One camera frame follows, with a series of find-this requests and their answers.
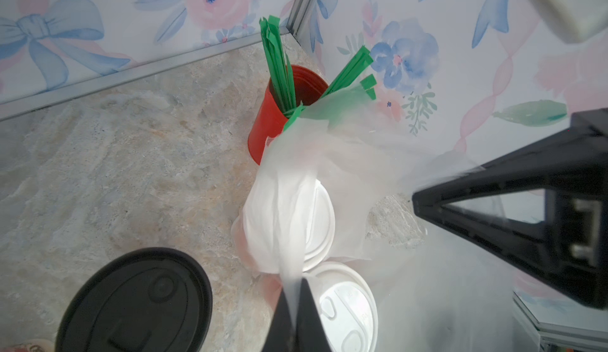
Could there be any red cup black lid right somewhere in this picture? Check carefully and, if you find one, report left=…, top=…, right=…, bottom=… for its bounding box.
left=55, top=248, right=213, bottom=352

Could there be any red cup white lid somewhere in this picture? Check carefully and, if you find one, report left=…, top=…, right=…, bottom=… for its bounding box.
left=231, top=180, right=336, bottom=274

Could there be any green wrapped straws bundle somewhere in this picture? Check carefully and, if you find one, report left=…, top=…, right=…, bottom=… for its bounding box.
left=254, top=16, right=376, bottom=137

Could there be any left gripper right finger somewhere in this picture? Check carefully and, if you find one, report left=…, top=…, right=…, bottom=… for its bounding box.
left=295, top=279, right=332, bottom=352

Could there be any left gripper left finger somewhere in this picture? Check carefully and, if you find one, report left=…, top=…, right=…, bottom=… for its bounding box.
left=261, top=291, right=297, bottom=352

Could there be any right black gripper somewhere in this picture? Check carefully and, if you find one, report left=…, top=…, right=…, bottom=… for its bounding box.
left=413, top=108, right=607, bottom=309

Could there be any white lid cup back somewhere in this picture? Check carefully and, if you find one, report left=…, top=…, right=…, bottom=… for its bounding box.
left=280, top=262, right=378, bottom=351

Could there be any red straw holder cup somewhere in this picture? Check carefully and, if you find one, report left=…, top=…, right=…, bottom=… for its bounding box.
left=247, top=65, right=329, bottom=165

